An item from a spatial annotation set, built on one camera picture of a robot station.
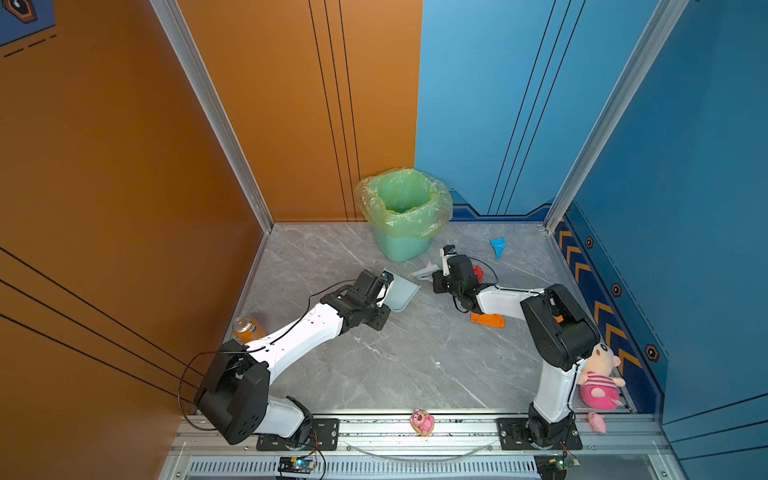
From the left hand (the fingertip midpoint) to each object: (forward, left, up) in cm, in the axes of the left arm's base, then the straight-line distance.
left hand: (383, 308), depth 86 cm
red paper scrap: (+18, -32, -6) cm, 38 cm away
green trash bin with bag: (+25, -6, +16) cm, 30 cm away
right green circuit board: (-36, -42, -10) cm, 56 cm away
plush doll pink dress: (-20, -56, -3) cm, 59 cm away
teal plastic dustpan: (+4, -5, +1) cm, 7 cm away
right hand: (+16, -16, -4) cm, 23 cm away
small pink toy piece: (-27, -54, -7) cm, 61 cm away
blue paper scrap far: (+32, -43, -8) cm, 54 cm away
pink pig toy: (-28, -10, -6) cm, 30 cm away
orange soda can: (-7, +37, +1) cm, 37 cm away
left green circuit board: (-36, +19, -11) cm, 42 cm away
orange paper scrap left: (0, -33, -7) cm, 34 cm away
